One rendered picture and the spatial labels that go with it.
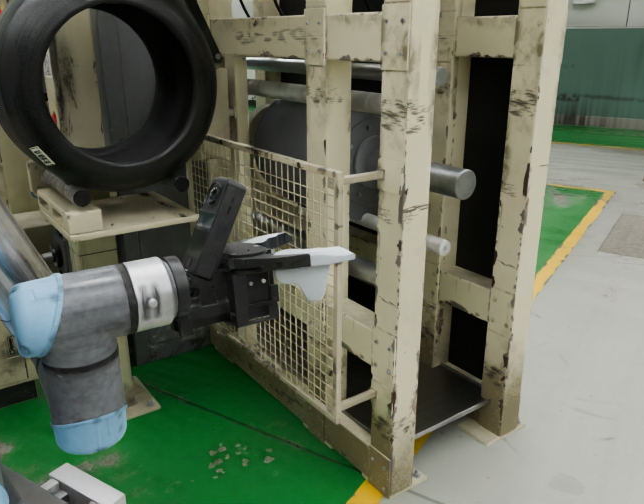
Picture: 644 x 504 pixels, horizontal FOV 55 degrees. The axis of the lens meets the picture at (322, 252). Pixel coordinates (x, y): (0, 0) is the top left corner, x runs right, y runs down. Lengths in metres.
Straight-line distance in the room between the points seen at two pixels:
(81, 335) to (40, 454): 1.71
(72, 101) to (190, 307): 1.48
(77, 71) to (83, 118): 0.14
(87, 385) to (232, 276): 0.18
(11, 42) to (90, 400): 1.16
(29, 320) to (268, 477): 1.51
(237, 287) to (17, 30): 1.14
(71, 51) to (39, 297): 1.50
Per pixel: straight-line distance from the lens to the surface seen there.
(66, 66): 2.08
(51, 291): 0.64
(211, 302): 0.70
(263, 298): 0.71
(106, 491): 1.02
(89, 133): 2.11
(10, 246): 0.74
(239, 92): 2.23
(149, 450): 2.24
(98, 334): 0.65
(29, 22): 1.69
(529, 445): 2.29
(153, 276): 0.66
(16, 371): 2.57
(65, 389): 0.68
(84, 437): 0.71
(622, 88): 10.34
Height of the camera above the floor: 1.30
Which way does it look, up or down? 19 degrees down
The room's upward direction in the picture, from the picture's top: straight up
